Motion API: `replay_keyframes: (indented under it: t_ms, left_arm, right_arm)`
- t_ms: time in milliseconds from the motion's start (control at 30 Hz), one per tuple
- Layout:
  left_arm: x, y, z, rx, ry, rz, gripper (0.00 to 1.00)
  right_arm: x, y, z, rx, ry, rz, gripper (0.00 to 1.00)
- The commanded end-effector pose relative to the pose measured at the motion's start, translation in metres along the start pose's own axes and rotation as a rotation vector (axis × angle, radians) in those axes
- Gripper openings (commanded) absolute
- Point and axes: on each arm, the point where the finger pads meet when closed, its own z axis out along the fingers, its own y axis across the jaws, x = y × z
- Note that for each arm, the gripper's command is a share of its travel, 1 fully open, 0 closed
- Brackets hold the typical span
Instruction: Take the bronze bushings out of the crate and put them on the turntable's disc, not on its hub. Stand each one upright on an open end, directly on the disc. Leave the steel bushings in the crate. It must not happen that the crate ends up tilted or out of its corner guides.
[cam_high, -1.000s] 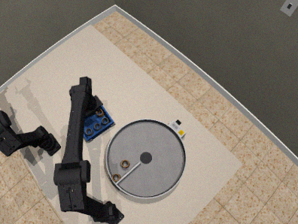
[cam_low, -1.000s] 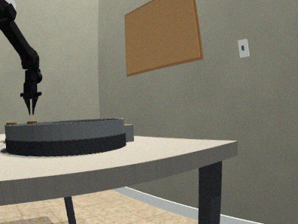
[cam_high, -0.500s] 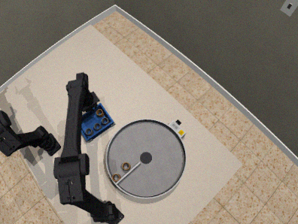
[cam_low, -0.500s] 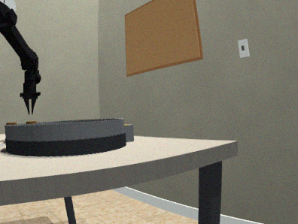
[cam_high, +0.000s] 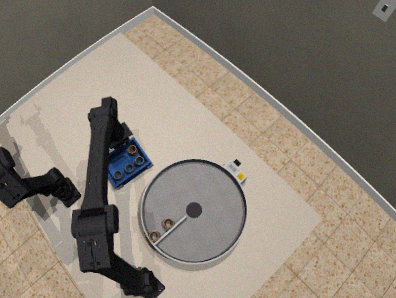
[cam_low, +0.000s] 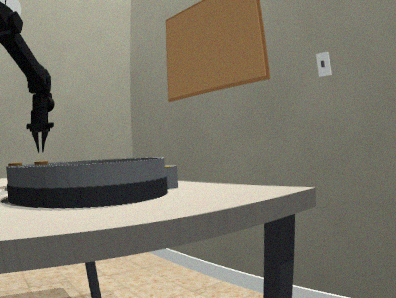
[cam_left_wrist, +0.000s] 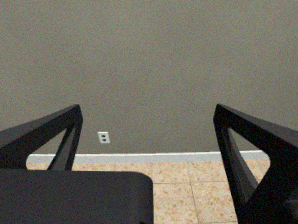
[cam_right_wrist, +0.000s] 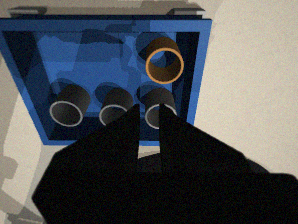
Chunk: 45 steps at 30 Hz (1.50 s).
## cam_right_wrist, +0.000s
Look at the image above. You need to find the blue crate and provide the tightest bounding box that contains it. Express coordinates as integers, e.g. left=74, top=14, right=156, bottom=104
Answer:
left=0, top=14, right=213, bottom=146

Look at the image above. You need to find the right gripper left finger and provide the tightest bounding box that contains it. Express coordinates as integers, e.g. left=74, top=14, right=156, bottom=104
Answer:
left=44, top=104, right=140, bottom=173

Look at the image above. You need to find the dark grey hollow cylinder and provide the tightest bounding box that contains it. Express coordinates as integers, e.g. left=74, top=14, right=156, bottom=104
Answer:
left=99, top=89, right=133, bottom=126
left=145, top=88, right=177, bottom=129
left=49, top=85, right=90, bottom=127

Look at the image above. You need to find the bronze bushing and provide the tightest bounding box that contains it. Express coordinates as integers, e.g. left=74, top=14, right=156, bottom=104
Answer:
left=145, top=37, right=184, bottom=84

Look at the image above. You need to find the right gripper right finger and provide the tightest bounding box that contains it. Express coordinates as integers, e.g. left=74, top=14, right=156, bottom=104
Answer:
left=159, top=104, right=253, bottom=173

